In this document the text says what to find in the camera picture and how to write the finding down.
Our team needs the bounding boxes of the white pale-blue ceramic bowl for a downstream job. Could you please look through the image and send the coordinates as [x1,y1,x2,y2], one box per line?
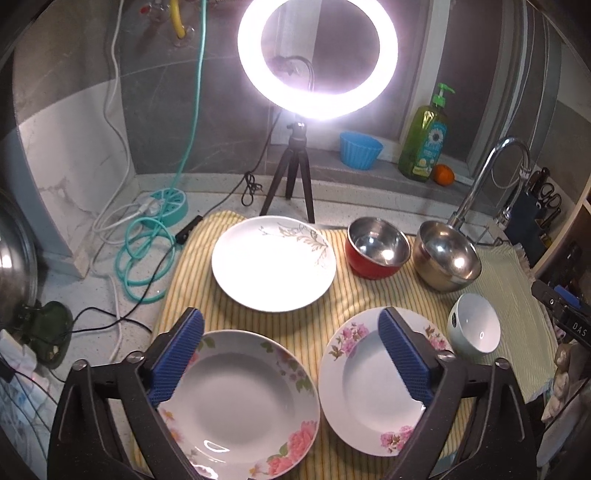
[447,293,501,356]

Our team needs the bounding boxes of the ring light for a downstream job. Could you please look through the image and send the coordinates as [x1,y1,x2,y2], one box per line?
[238,1,399,122]

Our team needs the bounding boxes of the black tripod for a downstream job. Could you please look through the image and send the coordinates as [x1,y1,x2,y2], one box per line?
[259,117,315,224]

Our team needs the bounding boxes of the red steel bowl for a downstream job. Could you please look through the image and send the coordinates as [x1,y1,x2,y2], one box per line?
[346,217,412,280]

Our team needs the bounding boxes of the white cable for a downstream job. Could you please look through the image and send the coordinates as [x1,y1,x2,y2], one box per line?
[89,0,158,365]

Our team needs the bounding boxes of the yellow hose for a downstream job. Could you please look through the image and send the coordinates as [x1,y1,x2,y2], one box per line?
[169,0,197,40]

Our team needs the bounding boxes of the black cable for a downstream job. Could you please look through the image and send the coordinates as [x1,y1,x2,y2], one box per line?
[68,108,284,335]

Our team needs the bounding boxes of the white plate large pink flowers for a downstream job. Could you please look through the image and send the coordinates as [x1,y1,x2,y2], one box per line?
[158,330,321,479]

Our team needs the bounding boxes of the green dish soap bottle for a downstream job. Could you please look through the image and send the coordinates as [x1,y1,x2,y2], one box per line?
[398,83,456,182]

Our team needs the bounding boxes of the yellow striped cloth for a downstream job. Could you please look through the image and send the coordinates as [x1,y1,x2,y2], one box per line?
[131,210,560,480]

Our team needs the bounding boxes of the white plate grey leaf pattern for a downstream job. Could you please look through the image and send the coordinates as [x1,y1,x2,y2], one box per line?
[211,216,337,313]

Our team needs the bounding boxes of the white plate small pink flowers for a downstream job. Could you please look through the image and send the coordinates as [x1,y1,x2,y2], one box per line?
[318,307,425,457]

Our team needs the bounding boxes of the blue ribbed cup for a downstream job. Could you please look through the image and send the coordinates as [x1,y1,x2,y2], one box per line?
[339,131,384,171]

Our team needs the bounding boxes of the stainless steel bowl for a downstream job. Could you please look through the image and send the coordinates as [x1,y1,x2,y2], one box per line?
[412,220,482,293]

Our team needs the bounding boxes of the chrome faucet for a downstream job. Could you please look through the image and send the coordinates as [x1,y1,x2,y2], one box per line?
[447,136,532,230]

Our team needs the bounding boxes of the beige gloved hand cloth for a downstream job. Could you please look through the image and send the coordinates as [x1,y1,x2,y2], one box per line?
[541,342,587,424]

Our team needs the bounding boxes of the orange fruit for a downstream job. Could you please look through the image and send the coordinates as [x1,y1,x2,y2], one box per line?
[432,164,456,187]

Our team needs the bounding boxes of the knife block with scissors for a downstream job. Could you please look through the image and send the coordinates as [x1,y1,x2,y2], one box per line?
[505,167,562,267]

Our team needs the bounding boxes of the teal coiled cable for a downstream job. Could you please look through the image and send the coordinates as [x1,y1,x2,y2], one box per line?
[114,0,209,304]

